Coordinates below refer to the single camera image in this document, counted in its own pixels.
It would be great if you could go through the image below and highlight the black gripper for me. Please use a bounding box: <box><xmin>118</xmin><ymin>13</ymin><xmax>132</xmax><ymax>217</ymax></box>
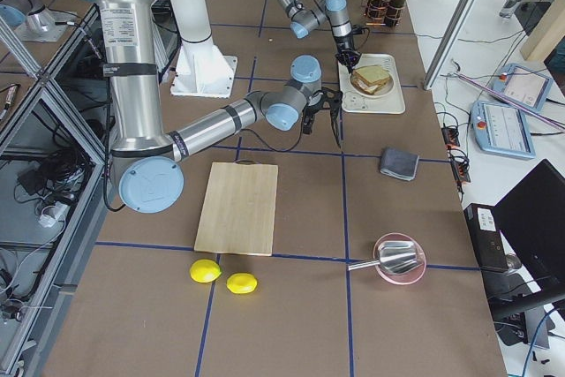
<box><xmin>333</xmin><ymin>26</ymin><xmax>369</xmax><ymax>73</ymax></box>
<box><xmin>301</xmin><ymin>87</ymin><xmax>343</xmax><ymax>135</ymax></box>

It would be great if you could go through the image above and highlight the cream bear tray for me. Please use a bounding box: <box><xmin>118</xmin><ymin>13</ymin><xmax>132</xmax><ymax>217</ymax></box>
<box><xmin>338</xmin><ymin>54</ymin><xmax>405</xmax><ymax>115</ymax></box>

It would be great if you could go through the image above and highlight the black monitor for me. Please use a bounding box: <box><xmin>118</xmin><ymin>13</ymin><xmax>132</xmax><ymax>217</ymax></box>
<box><xmin>491</xmin><ymin>159</ymin><xmax>564</xmax><ymax>320</ymax></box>

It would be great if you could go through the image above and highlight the white plate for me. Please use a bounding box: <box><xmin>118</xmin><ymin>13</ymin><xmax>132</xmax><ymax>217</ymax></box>
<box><xmin>350</xmin><ymin>65</ymin><xmax>394</xmax><ymax>97</ymax></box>

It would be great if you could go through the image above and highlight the aluminium frame post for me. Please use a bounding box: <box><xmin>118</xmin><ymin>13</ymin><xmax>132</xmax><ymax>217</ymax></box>
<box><xmin>423</xmin><ymin>0</ymin><xmax>477</xmax><ymax>90</ymax></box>

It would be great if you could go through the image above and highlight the pink bowl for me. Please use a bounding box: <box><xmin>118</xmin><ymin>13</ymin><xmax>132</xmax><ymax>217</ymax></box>
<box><xmin>373</xmin><ymin>233</ymin><xmax>426</xmax><ymax>285</ymax></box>

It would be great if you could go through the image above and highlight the yellow lemon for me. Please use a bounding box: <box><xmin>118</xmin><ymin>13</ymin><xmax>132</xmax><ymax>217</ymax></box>
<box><xmin>189</xmin><ymin>259</ymin><xmax>222</xmax><ymax>283</ymax></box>
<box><xmin>226</xmin><ymin>273</ymin><xmax>258</xmax><ymax>294</ymax></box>

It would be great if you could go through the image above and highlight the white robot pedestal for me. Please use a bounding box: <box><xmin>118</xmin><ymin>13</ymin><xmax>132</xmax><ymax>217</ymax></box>
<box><xmin>170</xmin><ymin>0</ymin><xmax>237</xmax><ymax>98</ymax></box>

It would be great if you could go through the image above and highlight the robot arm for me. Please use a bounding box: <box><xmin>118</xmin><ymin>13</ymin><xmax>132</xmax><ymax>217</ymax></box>
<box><xmin>277</xmin><ymin>0</ymin><xmax>364</xmax><ymax>74</ymax></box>
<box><xmin>90</xmin><ymin>0</ymin><xmax>327</xmax><ymax>213</ymax></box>

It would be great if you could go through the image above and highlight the black computer box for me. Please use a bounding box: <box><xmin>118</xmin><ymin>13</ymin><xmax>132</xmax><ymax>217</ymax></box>
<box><xmin>464</xmin><ymin>203</ymin><xmax>508</xmax><ymax>273</ymax></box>

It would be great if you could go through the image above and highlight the copper wire bottle rack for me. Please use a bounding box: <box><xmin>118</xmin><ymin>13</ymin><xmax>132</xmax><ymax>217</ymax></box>
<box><xmin>362</xmin><ymin>0</ymin><xmax>405</xmax><ymax>27</ymax></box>

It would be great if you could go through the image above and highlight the metal scoop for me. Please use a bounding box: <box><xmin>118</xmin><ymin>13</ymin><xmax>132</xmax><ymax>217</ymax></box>
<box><xmin>348</xmin><ymin>240</ymin><xmax>423</xmax><ymax>275</ymax></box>

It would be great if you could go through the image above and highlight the grey folded cloth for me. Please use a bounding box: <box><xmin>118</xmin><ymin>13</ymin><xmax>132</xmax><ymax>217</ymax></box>
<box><xmin>379</xmin><ymin>147</ymin><xmax>419</xmax><ymax>181</ymax></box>

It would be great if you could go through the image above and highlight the bread slice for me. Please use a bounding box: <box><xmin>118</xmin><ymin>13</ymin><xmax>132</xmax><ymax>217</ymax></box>
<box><xmin>351</xmin><ymin>64</ymin><xmax>391</xmax><ymax>87</ymax></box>
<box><xmin>351</xmin><ymin>80</ymin><xmax>394</xmax><ymax>98</ymax></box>

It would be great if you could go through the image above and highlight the wooden cutting board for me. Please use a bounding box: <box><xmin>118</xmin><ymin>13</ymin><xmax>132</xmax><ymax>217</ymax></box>
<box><xmin>194</xmin><ymin>162</ymin><xmax>278</xmax><ymax>256</ymax></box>

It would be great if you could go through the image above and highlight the blue teach pendant far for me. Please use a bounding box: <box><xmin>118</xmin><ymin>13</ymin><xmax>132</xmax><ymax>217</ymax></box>
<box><xmin>492</xmin><ymin>63</ymin><xmax>554</xmax><ymax>112</ymax></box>

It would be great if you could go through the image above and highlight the blue teach pendant near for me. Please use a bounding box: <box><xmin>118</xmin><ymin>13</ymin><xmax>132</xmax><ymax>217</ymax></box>
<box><xmin>471</xmin><ymin>101</ymin><xmax>536</xmax><ymax>160</ymax></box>

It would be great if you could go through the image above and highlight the blue teach pendant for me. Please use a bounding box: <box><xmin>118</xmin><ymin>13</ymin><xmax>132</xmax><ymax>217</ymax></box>
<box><xmin>492</xmin><ymin>63</ymin><xmax>554</xmax><ymax>112</ymax></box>
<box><xmin>471</xmin><ymin>101</ymin><xmax>536</xmax><ymax>160</ymax></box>

